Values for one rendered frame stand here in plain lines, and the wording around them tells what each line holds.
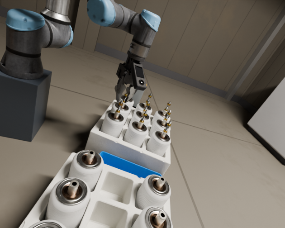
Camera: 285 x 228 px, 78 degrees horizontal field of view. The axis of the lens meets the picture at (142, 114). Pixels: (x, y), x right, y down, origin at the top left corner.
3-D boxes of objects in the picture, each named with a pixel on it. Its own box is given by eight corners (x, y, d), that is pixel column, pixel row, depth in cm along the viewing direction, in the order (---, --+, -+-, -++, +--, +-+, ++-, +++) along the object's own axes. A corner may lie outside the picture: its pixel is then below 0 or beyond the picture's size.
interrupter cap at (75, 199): (48, 200, 41) (49, 198, 40) (64, 175, 47) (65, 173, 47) (79, 211, 41) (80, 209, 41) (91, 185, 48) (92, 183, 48)
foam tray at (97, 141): (81, 159, 85) (90, 130, 77) (106, 121, 120) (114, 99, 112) (154, 188, 87) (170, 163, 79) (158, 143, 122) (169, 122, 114)
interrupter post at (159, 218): (153, 225, 45) (158, 218, 44) (153, 216, 47) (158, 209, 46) (161, 228, 45) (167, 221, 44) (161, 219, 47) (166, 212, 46)
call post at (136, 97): (120, 122, 126) (135, 83, 112) (122, 117, 132) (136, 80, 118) (129, 125, 126) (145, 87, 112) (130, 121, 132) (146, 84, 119)
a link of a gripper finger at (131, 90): (126, 97, 84) (130, 79, 79) (131, 103, 80) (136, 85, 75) (121, 97, 82) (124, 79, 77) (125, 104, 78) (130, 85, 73)
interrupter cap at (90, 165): (72, 164, 51) (72, 163, 51) (82, 148, 58) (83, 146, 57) (96, 173, 52) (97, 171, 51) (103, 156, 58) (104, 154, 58)
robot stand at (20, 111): (-14, 133, 77) (-17, 70, 64) (7, 112, 93) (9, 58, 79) (30, 142, 83) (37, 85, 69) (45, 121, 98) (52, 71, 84)
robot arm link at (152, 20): (144, 10, 66) (164, 19, 65) (134, 39, 71) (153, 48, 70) (137, 5, 59) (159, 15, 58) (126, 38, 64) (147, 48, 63)
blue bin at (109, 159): (85, 186, 74) (92, 167, 69) (94, 168, 84) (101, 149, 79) (150, 211, 76) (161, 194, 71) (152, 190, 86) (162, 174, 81)
